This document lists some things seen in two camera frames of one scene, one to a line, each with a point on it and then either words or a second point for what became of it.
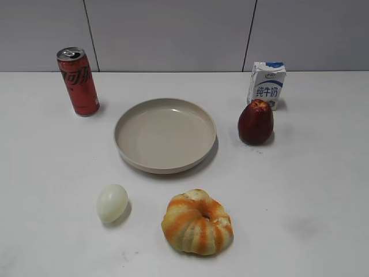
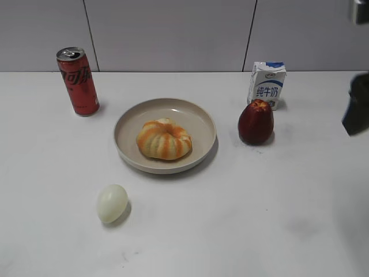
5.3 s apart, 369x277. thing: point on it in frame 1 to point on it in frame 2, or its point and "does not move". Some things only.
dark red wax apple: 256,122 does not move
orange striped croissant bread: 195,223 to 164,139
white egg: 112,202 does not move
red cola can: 75,68 does not move
